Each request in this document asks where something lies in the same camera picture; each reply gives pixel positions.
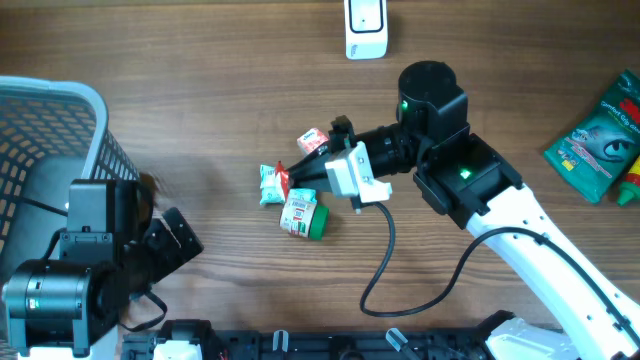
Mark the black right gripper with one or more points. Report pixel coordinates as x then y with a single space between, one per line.
312 174

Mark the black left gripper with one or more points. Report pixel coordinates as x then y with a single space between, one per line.
172 255

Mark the red coffee stick sachet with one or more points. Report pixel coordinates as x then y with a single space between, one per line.
282 180

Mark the red tissue pack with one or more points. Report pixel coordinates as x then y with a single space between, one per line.
311 140

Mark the mint green wipes packet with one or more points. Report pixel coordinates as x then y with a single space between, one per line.
272 191

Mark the jar with green lid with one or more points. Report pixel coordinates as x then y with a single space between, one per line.
304 219

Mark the green gloves packet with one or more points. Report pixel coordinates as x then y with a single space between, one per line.
592 156

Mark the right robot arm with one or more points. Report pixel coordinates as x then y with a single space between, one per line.
462 177

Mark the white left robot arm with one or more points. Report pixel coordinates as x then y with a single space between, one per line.
108 255

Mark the white barcode scanner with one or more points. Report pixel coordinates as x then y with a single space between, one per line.
366 29

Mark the grey plastic basket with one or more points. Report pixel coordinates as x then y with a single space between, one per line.
51 133

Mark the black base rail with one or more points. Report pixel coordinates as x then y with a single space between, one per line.
196 339

